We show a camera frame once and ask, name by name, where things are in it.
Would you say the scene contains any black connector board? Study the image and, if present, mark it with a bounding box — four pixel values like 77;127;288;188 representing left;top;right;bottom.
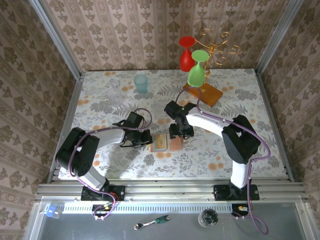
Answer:
91;203;113;219
231;203;251;218

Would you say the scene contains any teal frosted tumbler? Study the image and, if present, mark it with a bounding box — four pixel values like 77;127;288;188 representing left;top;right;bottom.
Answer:
133;74;148;95

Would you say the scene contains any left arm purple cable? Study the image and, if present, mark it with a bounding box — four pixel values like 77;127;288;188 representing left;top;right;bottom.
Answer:
68;107;153;221

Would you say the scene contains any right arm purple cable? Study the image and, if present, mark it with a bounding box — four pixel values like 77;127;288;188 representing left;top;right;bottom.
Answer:
174;87;272;236

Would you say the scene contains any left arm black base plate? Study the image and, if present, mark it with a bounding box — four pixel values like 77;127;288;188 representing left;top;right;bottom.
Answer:
81;185;126;202

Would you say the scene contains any aluminium cross rail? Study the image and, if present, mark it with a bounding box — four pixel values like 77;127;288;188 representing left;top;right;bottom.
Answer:
36;181;310;202

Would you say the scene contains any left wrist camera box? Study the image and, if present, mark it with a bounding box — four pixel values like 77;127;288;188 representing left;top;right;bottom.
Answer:
124;111;145;131

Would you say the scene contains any red plastic wine glass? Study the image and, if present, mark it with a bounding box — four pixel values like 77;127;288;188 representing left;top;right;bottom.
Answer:
179;36;196;73

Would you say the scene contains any glass jar of screws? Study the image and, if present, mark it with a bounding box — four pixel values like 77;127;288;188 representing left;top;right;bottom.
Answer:
197;209;219;228

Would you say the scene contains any white slotted cable duct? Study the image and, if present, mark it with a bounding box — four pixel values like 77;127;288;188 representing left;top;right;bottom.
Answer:
61;202;235;215

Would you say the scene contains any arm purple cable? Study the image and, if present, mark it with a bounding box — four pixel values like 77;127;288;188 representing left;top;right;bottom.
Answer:
68;107;153;221
174;87;272;236

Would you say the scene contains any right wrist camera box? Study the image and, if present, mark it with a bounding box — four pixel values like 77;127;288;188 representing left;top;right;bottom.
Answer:
163;100;185;120

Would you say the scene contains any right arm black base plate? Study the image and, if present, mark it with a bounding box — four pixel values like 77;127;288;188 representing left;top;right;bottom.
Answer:
213;184;260;201

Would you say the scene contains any green plastic wine glass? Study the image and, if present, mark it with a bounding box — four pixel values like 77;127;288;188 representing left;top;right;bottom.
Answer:
187;49;210;88

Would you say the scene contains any gold wire rack wooden base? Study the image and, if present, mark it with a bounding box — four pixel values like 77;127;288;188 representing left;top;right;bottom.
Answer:
182;27;242;108

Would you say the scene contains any blue plastic connector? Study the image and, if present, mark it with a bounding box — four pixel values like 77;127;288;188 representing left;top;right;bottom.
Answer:
44;204;63;220

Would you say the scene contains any aluminium frame post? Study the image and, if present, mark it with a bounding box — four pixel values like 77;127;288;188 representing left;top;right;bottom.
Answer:
256;0;305;73
28;0;82;78

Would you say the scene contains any green handled ratchet wrench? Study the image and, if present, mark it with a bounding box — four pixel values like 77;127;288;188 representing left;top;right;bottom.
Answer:
133;215;171;231

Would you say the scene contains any brown leather card holder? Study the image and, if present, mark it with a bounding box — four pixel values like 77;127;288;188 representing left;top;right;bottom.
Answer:
150;133;184;153

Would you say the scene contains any grey metal work shelf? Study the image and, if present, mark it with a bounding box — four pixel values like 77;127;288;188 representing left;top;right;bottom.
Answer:
24;196;317;240

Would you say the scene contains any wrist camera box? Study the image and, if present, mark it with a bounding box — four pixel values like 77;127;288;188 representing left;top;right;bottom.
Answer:
163;100;185;120
124;111;145;131

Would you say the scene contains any aluminium table side rail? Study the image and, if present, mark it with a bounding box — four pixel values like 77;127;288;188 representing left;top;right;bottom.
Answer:
47;71;85;183
254;69;296;182

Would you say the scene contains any clear glass cup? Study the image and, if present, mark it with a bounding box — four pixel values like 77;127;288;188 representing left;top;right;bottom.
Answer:
106;87;123;106

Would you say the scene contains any floral patterned tablecloth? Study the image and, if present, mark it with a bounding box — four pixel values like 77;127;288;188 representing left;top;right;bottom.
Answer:
57;68;288;180

